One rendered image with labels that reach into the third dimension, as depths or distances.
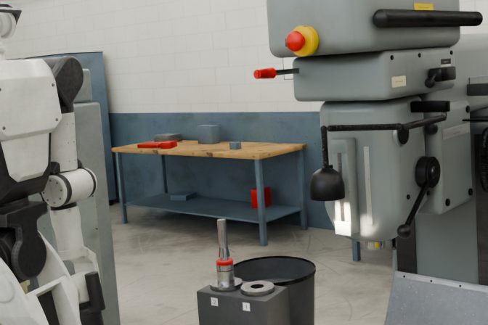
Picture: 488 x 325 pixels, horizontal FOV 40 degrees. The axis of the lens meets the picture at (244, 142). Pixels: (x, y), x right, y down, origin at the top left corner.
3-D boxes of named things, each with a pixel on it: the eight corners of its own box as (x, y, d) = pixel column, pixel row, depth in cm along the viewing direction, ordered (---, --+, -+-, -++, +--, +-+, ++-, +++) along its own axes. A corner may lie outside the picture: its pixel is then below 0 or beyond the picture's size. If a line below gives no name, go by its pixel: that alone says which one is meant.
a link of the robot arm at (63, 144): (28, 205, 166) (22, 114, 164) (63, 195, 178) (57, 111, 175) (66, 208, 161) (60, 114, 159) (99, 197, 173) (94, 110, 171)
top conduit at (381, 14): (388, 27, 126) (388, 7, 125) (369, 28, 129) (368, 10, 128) (484, 25, 159) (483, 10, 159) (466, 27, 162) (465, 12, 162)
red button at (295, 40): (300, 51, 130) (299, 30, 130) (284, 52, 133) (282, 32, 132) (310, 50, 132) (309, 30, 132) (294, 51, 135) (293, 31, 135)
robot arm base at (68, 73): (11, 114, 167) (-4, 71, 162) (43, 93, 177) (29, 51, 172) (62, 114, 161) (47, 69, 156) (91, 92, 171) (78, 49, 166)
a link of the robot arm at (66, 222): (44, 254, 167) (31, 177, 166) (71, 243, 177) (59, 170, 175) (78, 252, 163) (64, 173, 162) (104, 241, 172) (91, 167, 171)
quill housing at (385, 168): (395, 250, 143) (388, 99, 139) (315, 239, 156) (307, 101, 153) (436, 229, 157) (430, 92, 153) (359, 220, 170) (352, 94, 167)
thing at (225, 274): (234, 284, 182) (232, 265, 181) (216, 285, 182) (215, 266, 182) (235, 278, 187) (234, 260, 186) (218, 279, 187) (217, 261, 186)
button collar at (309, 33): (314, 55, 132) (312, 24, 131) (289, 56, 136) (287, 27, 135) (319, 54, 133) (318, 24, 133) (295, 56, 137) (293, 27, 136)
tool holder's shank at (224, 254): (229, 261, 182) (226, 220, 181) (218, 261, 182) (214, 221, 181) (230, 257, 185) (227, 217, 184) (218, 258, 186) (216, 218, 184)
